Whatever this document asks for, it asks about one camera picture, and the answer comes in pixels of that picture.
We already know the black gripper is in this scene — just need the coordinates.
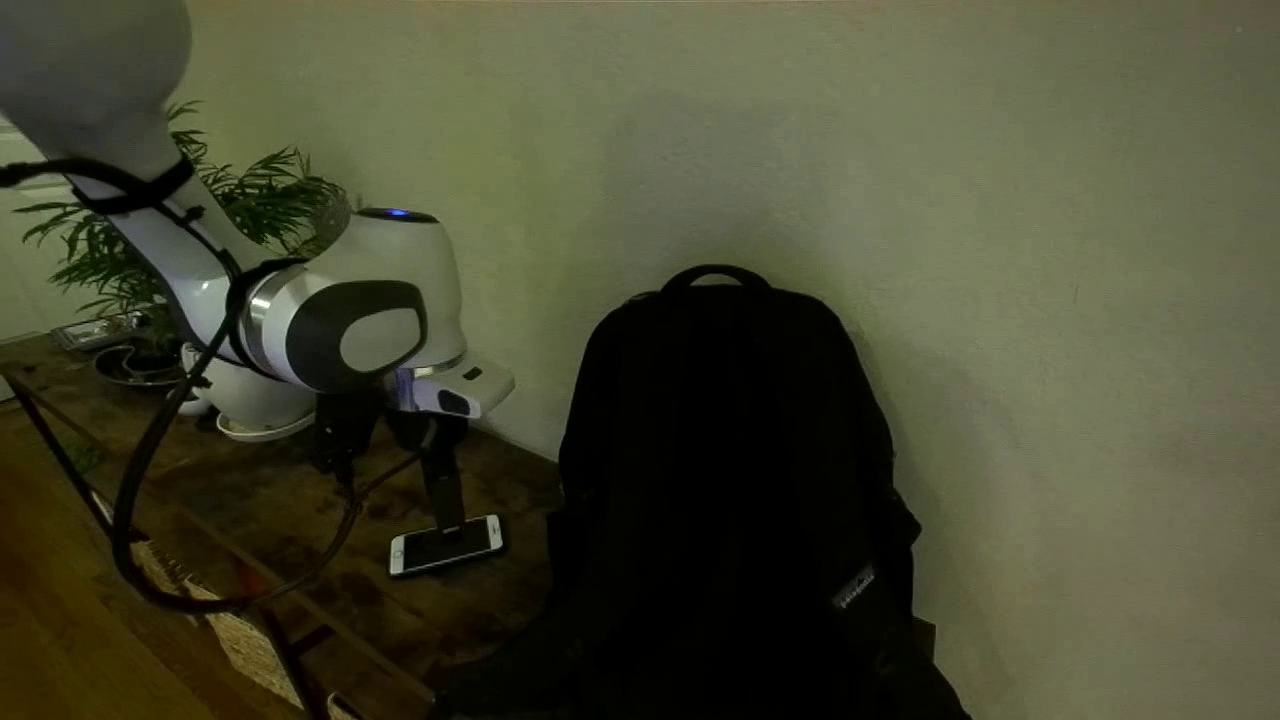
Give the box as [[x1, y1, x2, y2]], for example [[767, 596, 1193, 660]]
[[311, 389, 463, 534]]

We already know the white smartphone black case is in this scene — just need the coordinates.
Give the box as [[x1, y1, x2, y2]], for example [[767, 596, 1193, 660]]
[[387, 517, 508, 582]]

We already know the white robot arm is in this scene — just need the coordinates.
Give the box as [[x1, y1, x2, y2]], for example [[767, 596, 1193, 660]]
[[0, 0, 481, 419]]

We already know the white plant pot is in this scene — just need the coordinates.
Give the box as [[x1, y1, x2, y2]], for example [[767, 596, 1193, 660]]
[[178, 358, 316, 446]]

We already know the black backpack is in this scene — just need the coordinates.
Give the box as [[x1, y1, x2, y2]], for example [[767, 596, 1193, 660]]
[[437, 263, 971, 720]]

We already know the wooden slatted bench table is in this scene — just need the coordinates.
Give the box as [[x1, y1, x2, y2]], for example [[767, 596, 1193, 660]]
[[0, 332, 562, 720]]

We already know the green potted plant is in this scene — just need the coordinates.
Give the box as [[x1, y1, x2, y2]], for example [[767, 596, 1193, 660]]
[[21, 106, 349, 344]]

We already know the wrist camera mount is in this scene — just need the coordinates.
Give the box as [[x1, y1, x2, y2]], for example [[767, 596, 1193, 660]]
[[387, 358, 517, 419]]

